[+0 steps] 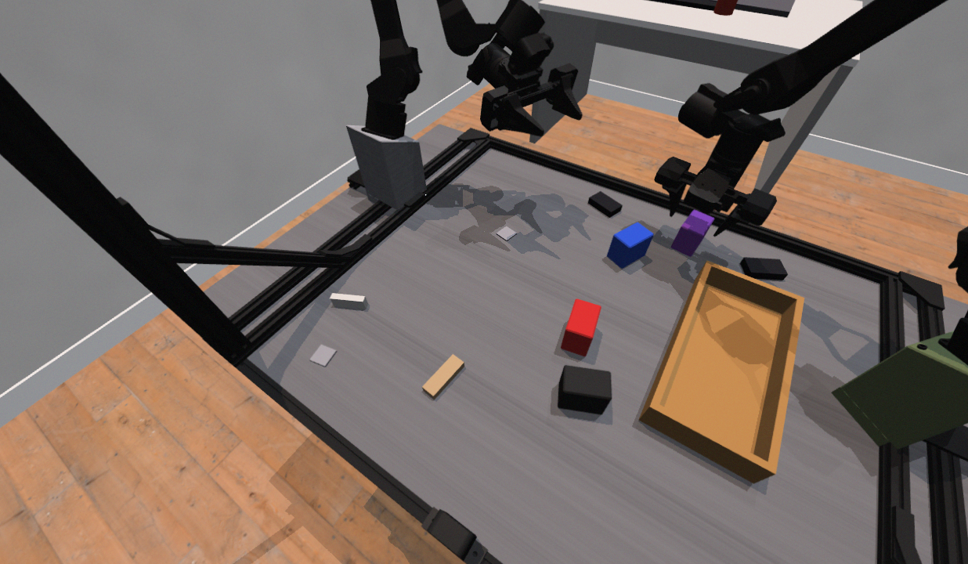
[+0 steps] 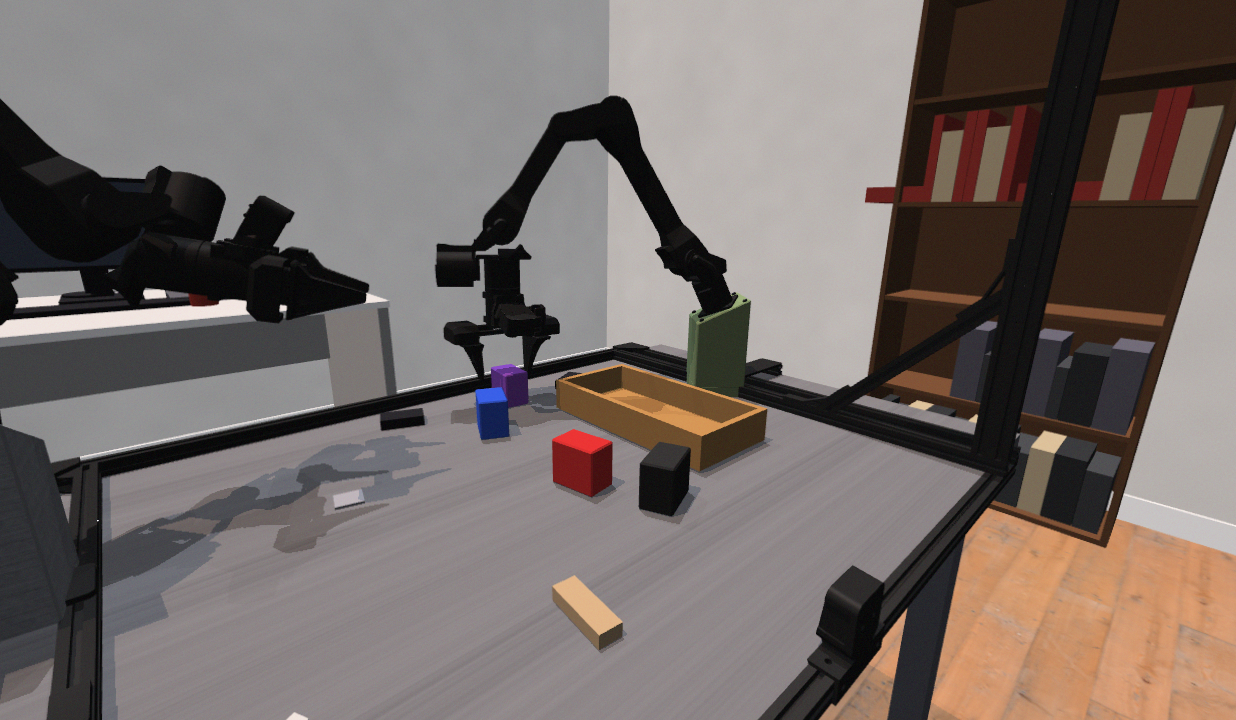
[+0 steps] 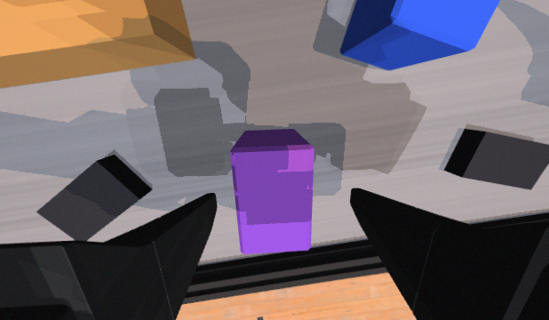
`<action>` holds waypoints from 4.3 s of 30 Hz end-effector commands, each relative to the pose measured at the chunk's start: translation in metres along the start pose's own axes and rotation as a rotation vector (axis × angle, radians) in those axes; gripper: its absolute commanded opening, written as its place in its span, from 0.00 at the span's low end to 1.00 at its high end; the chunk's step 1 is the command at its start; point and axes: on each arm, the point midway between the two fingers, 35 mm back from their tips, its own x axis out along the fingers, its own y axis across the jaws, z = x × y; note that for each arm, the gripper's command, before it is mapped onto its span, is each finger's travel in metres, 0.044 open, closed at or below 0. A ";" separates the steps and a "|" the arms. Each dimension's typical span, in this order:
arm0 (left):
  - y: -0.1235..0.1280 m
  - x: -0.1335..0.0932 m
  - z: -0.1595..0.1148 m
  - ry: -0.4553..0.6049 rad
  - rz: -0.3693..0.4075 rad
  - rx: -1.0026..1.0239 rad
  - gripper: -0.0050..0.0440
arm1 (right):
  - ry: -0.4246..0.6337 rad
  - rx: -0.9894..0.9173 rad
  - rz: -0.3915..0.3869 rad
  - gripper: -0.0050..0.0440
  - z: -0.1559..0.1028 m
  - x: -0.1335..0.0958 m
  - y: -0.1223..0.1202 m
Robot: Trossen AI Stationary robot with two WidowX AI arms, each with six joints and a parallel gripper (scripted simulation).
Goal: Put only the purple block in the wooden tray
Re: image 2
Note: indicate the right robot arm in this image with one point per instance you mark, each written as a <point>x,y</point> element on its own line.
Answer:
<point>614,125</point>

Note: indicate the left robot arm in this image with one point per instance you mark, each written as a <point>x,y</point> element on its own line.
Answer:
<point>71,212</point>

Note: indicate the red block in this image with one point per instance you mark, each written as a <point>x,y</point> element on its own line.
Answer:
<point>582,462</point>

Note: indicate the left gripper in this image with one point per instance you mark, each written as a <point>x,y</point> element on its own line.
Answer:
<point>306,287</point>

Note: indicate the purple block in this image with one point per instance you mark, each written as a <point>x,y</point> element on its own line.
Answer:
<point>514,382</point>

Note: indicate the wooden tray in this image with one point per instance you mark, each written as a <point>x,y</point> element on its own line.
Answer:
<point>646,408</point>

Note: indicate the tan rectangular block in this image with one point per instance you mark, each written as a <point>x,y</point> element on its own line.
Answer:
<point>599,624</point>

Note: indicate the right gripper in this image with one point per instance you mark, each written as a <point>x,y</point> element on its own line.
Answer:
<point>466,334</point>

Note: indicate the blue block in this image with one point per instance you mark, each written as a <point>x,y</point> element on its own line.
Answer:
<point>492,413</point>

